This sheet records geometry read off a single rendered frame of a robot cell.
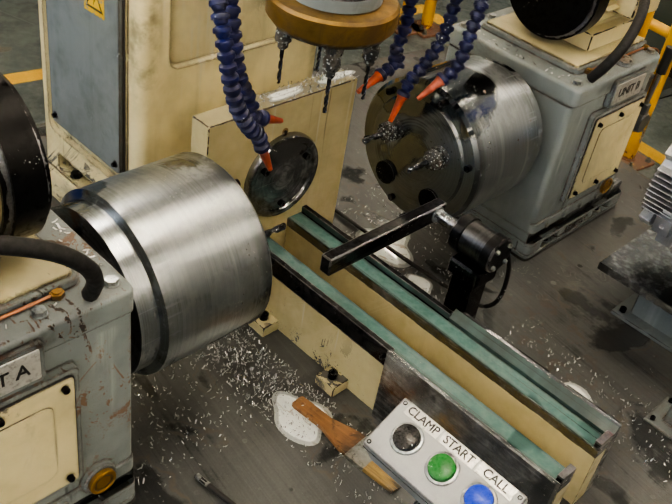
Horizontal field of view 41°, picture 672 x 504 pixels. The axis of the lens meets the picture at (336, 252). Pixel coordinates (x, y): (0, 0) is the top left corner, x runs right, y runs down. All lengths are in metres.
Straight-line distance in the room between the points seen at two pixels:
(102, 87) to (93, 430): 0.56
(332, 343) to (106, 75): 0.52
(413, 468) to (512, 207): 0.82
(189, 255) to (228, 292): 0.07
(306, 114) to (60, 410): 0.63
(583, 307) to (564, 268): 0.11
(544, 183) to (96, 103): 0.78
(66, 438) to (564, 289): 0.98
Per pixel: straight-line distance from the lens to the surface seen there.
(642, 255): 1.64
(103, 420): 1.09
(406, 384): 1.27
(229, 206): 1.11
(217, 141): 1.30
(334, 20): 1.17
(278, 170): 1.41
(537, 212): 1.68
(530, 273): 1.71
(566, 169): 1.68
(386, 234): 1.31
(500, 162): 1.47
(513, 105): 1.50
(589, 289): 1.72
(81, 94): 1.49
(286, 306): 1.41
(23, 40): 4.12
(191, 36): 1.36
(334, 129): 1.47
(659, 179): 1.53
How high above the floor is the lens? 1.79
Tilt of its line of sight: 37 degrees down
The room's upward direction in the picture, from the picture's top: 10 degrees clockwise
